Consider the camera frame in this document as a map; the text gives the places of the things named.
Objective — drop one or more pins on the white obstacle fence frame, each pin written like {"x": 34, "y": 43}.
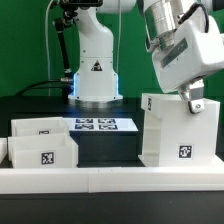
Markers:
{"x": 92, "y": 180}

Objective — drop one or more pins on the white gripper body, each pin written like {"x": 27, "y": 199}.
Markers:
{"x": 186, "y": 45}

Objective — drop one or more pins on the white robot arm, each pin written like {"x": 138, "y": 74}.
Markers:
{"x": 95, "y": 82}

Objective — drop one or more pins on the white drawer tray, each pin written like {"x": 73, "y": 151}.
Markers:
{"x": 38, "y": 126}
{"x": 43, "y": 151}

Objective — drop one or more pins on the white front drawer tray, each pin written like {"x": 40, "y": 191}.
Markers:
{"x": 43, "y": 151}

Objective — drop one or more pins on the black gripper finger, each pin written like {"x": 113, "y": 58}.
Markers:
{"x": 192, "y": 93}

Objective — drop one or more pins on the white marker tag sheet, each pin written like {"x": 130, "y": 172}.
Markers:
{"x": 101, "y": 124}

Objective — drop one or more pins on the white drawer cabinet box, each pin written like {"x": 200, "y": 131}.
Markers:
{"x": 174, "y": 137}

